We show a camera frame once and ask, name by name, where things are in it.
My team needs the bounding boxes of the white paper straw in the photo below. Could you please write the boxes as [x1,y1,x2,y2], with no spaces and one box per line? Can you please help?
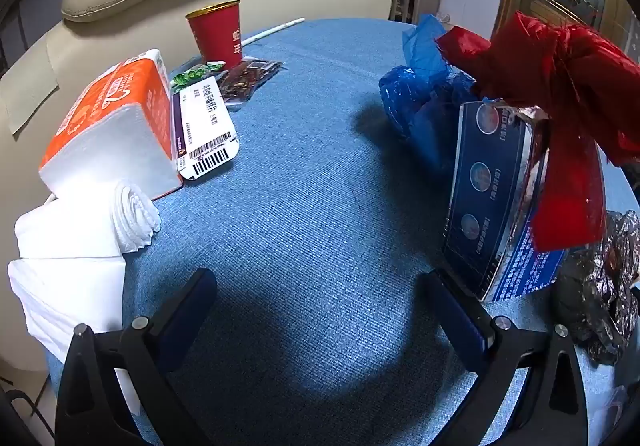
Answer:
[240,17,306,47]

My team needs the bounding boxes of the white tissue sheets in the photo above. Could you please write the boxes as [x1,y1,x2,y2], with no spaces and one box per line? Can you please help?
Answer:
[7,198,128,367]

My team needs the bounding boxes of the dark snack wrapper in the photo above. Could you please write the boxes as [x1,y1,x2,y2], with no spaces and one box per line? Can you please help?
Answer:
[220,60,283,113]

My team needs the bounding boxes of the orange tissue pack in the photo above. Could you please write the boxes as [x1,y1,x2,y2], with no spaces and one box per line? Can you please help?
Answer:
[39,49,183,201]

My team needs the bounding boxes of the white medicine box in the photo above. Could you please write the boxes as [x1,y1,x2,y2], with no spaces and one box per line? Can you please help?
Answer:
[172,76,241,181]

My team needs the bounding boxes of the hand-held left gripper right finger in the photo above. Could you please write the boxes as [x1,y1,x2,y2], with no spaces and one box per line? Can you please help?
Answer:
[425,268,588,446]

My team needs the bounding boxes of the blue toothpaste box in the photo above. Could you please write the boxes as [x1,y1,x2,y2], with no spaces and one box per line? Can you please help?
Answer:
[441,100,571,303]

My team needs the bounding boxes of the blue tablecloth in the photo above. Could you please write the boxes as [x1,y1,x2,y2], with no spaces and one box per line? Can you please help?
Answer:
[45,18,640,446]

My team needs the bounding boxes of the twisted white tissue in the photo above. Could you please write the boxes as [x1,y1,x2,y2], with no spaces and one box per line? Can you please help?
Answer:
[114,180,162,254]

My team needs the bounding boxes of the red plastic bag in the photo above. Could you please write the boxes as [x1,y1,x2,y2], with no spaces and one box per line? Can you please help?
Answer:
[435,12,640,253]

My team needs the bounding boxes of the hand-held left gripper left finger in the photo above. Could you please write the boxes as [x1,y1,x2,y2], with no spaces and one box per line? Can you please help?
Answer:
[55,268,218,446]

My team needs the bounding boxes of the blue plastic bag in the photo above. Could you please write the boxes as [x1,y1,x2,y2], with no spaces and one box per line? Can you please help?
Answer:
[378,14,476,171]

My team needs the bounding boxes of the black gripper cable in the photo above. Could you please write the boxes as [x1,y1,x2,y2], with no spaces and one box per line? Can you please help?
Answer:
[0,376,56,446]

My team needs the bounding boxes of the green wrapper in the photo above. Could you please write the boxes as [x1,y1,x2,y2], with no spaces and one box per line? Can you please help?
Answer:
[170,62,226,89]

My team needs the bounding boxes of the red paper cup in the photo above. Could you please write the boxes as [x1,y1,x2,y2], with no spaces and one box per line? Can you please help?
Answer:
[185,0,244,69]

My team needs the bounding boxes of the silver foil wrapper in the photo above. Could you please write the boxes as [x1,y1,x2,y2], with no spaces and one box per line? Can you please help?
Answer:
[555,210,640,367]

